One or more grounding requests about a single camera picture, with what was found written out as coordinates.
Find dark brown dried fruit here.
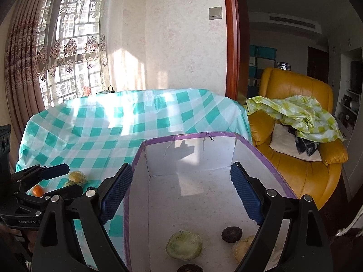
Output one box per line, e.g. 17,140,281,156
221,227,243,243
177,263,203,272

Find yellow-green checkered cloth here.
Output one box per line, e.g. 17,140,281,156
244,95,345,142

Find red wooden door frame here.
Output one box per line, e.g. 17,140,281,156
223,0,250,101

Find white furniture leg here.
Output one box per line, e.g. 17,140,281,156
336,204,363,237

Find black cable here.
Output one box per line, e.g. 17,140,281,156
96,85,116,95

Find white cushion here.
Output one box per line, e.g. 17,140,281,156
269,122,322,162

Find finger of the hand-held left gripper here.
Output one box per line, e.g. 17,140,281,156
11,163,70,193
17,186,83,209

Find yellow leather armchair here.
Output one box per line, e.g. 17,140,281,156
247,67,349,210

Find teal checkered tablecloth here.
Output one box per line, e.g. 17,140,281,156
15,89,253,261

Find grey light switch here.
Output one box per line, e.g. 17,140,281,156
208,6,223,20

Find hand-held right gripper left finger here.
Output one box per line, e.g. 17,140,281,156
31,163,134,272

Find yellow fruit slice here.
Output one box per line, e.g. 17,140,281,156
65,170,88,187

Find white shelf unit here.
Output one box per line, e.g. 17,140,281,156
335,54,363,136

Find window with grille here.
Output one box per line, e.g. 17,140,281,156
37,0,111,105

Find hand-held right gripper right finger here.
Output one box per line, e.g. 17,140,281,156
230,161,333,272

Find ceiling air vent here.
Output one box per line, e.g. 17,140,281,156
269,15,316,29

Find pale apple half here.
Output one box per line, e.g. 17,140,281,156
232,235,257,264

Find dark cloth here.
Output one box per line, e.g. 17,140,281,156
288,125,319,157

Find green fruit half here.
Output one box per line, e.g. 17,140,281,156
166,231,203,261

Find purple cardboard box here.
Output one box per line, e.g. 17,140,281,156
123,132,298,272

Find floral lace curtain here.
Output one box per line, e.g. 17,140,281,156
37,0,148,108

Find dark wooden door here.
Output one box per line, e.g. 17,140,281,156
307,47,329,83

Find stack of storage boxes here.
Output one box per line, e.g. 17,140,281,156
249,45,277,87

